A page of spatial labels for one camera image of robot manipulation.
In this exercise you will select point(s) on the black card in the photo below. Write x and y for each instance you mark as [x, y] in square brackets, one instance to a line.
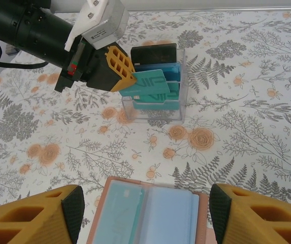
[155, 53]

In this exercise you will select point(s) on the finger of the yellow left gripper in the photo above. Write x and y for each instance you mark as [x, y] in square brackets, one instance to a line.
[117, 68]

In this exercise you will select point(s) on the floral table mat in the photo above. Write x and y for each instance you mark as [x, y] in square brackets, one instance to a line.
[236, 127]

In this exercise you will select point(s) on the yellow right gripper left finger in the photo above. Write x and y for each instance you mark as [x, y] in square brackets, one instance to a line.
[20, 221]

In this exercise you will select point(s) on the blue card white print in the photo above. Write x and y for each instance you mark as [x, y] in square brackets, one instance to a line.
[177, 76]

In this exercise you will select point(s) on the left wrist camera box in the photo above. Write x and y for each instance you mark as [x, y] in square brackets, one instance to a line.
[109, 23]

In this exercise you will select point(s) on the clear acrylic card box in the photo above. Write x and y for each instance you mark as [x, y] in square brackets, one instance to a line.
[155, 117]

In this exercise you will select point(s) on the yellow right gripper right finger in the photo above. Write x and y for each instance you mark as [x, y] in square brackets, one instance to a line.
[262, 221]

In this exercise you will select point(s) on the teal VIP card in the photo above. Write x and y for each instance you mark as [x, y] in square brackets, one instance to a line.
[150, 81]
[160, 104]

